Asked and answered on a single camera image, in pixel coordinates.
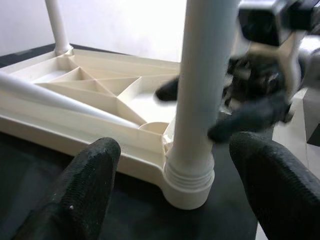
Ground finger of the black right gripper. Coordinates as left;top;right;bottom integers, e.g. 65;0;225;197
154;76;181;102
207;89;292;145

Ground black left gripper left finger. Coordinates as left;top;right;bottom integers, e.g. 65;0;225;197
14;136;122;240

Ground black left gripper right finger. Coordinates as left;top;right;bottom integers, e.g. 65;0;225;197
229;131;320;240

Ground white plastic table leg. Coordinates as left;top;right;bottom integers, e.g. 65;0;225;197
164;0;238;187
44;0;74;57
0;71;148;128

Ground white plastic table top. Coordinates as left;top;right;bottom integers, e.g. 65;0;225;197
0;46;216;210

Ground dark cabinet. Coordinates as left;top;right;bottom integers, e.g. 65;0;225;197
302;87;320;146

